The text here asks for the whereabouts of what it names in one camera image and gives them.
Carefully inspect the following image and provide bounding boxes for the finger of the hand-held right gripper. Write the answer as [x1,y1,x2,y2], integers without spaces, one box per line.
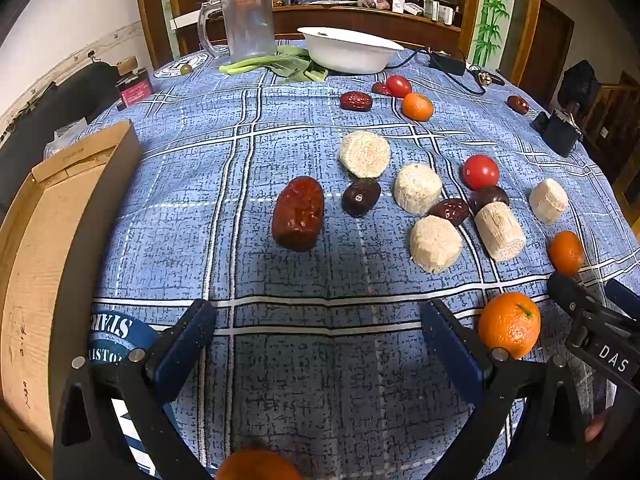
[546,272,609,322]
[604,279,640,319]

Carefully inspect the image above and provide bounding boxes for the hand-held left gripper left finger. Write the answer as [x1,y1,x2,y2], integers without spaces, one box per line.
[52,299,218,480]

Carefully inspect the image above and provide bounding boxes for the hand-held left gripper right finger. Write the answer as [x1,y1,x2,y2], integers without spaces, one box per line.
[420,299,601,480]

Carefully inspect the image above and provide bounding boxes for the orange mandarin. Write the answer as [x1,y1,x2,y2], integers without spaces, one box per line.
[548,231,585,276]
[216,447,303,480]
[477,292,542,360]
[402,92,435,121]

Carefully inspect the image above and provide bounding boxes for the dark plum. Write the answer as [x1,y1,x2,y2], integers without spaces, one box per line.
[341,178,382,218]
[467,185,510,213]

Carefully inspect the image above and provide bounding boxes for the red tomato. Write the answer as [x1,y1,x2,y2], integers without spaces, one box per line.
[385,75,413,99]
[462,155,501,191]

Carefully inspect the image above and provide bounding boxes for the cardboard box tray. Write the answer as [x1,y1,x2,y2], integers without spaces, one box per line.
[0,120,146,466]

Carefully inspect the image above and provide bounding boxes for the large red jujube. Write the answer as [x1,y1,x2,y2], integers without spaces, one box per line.
[271,176,325,250]

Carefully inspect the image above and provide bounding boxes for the person's right hand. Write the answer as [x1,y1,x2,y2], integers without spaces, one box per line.
[585,407,609,443]

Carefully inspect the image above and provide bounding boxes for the black device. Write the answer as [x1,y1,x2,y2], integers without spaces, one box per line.
[532,109,583,157]

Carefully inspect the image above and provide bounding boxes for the black bag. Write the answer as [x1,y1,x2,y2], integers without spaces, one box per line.
[557,60,601,113]

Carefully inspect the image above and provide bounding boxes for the blue plaid tablecloth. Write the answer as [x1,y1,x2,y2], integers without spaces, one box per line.
[90,40,640,480]

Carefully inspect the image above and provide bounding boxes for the clear plastic bag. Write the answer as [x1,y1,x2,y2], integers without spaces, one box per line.
[44,120,88,161]

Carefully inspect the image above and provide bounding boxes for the black jar pink label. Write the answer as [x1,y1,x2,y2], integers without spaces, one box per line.
[116,71,151,111]

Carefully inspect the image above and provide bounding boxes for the black sofa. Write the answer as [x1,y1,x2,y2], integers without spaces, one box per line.
[0,62,121,211]

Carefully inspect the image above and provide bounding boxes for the green leafy vegetable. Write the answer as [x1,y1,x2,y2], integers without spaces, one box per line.
[219,45,328,83]

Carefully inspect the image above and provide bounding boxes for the white bowl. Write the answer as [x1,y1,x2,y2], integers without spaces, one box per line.
[297,27,405,73]

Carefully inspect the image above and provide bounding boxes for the white containers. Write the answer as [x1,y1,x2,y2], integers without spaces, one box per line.
[424,0,456,26]

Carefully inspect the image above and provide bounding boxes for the white board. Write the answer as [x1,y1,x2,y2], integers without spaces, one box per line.
[170,12,226,29]

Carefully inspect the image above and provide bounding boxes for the clear glass pitcher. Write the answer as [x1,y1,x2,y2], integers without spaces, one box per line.
[197,0,276,58]

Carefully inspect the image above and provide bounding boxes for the wooden counter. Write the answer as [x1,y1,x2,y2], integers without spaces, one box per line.
[170,2,463,56]

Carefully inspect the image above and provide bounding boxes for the black power adapter with cable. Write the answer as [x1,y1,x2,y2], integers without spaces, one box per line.
[397,49,487,95]

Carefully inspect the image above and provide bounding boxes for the bamboo wall sticker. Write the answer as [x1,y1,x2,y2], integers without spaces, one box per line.
[472,0,513,68]

